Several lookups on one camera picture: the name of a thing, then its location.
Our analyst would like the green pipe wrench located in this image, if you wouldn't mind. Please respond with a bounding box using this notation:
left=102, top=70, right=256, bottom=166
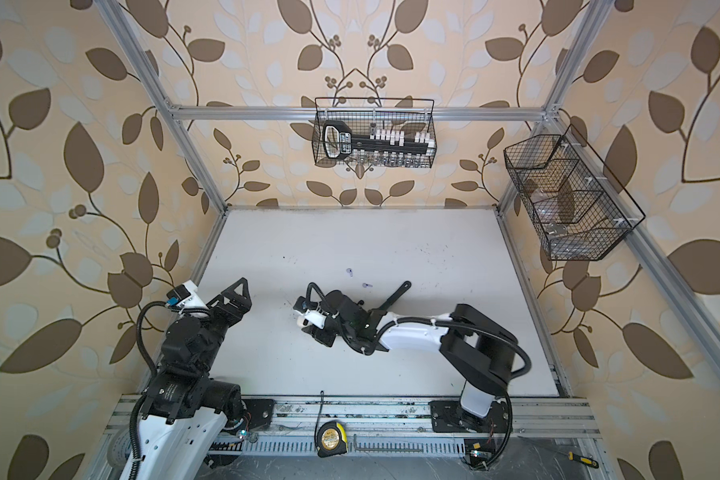
left=370, top=280, right=412, bottom=318

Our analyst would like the black wire basket right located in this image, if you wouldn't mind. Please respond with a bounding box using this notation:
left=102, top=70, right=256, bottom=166
left=503, top=125, right=646, bottom=261

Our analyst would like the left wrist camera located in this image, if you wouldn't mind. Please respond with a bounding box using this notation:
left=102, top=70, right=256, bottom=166
left=166, top=280, right=206, bottom=311

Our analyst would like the black wire basket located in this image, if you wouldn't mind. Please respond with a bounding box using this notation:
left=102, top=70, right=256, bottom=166
left=311, top=95, right=438, bottom=169
left=503, top=125, right=646, bottom=261

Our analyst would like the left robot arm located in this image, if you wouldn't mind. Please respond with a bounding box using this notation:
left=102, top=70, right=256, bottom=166
left=121, top=278, right=252, bottom=479

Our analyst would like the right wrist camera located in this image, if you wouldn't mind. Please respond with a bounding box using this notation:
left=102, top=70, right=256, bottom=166
left=293, top=296, right=327, bottom=330

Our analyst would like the black wire basket back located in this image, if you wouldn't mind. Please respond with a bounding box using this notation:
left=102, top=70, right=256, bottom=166
left=311, top=95, right=438, bottom=169

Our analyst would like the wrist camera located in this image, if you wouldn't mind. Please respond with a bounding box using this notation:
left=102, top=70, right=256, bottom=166
left=166, top=280, right=206, bottom=311
left=293, top=296, right=327, bottom=330

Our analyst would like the yellow black tape measure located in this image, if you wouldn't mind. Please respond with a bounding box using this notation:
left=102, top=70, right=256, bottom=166
left=315, top=421, right=348, bottom=458

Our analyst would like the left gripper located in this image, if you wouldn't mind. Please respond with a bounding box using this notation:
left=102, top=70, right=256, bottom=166
left=192, top=278, right=251, bottom=377

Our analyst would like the yellow handled screwdriver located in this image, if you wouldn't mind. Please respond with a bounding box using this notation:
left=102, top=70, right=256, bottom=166
left=568, top=452, right=600, bottom=469

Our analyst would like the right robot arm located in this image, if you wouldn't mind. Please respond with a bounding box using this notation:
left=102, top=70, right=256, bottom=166
left=293, top=281, right=532, bottom=433

